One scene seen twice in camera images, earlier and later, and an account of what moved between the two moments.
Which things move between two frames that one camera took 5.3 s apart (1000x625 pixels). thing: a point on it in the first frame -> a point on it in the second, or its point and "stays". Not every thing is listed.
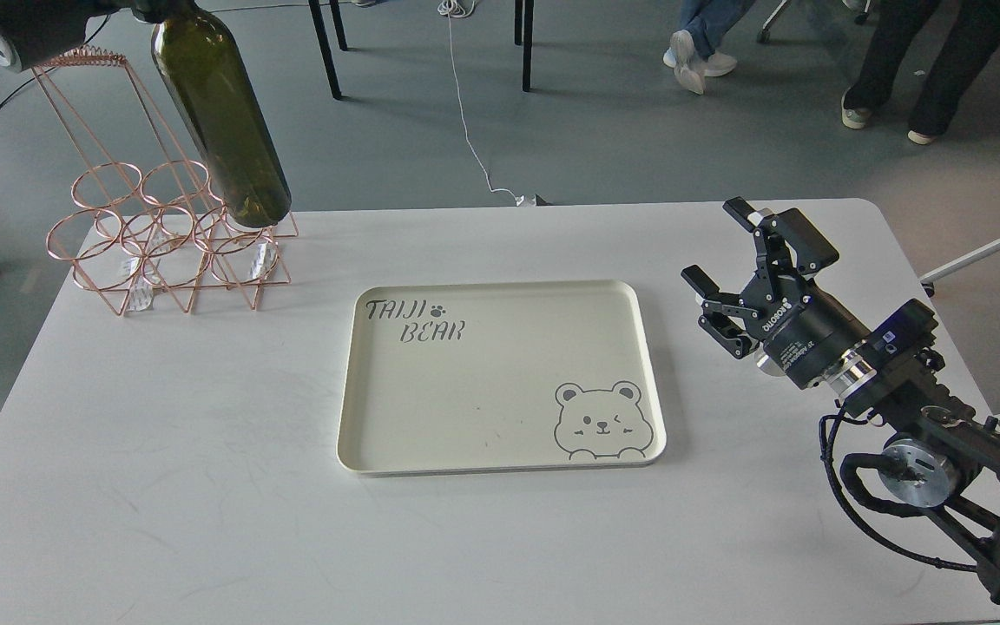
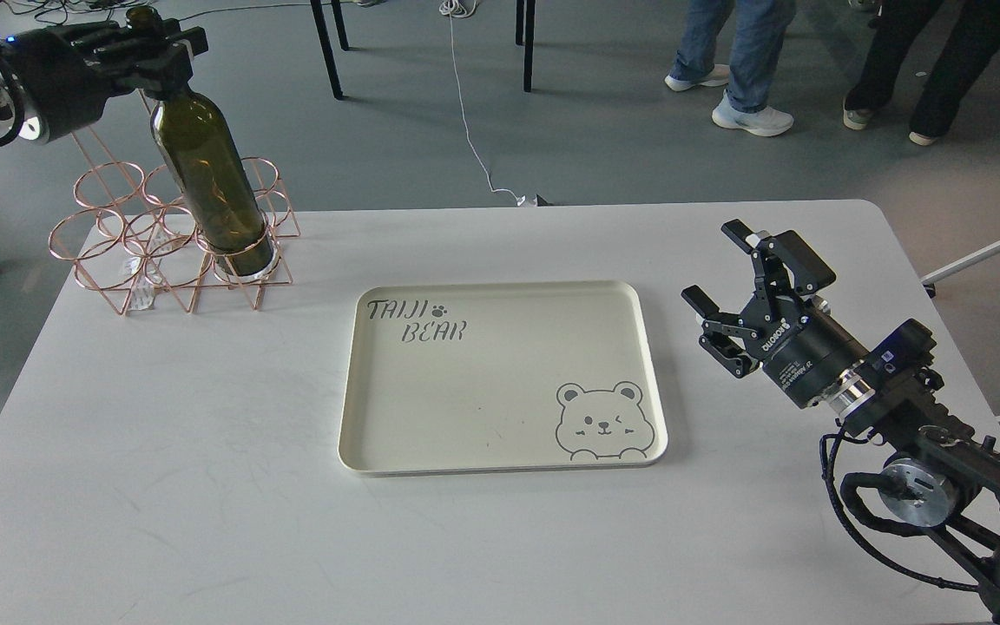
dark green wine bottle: [209, 78] -> [220, 193]
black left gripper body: [33, 29] -> [70, 72]
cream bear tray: [444, 378] stays
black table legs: [328, 50] stays
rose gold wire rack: [144, 218] stays
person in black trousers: [962, 56] stays
